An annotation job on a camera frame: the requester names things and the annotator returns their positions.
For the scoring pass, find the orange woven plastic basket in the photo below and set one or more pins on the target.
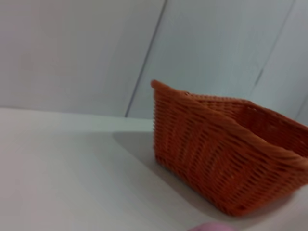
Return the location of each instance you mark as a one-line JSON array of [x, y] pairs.
[[216, 154]]

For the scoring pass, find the pink peach toy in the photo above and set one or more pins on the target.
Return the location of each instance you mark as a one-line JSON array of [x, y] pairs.
[[211, 227]]

